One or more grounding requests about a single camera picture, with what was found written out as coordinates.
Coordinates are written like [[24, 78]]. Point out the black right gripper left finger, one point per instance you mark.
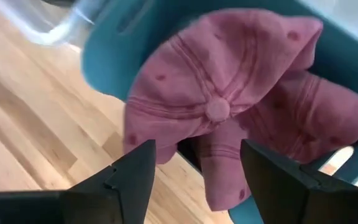
[[126, 186]]

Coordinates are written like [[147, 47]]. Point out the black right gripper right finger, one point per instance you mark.
[[284, 193]]

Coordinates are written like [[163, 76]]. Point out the clear plastic bin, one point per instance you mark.
[[42, 31]]

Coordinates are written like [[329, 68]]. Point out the teal plastic bin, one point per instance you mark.
[[113, 46]]

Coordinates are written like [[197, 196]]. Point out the maroon baseball cap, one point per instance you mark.
[[197, 77]]

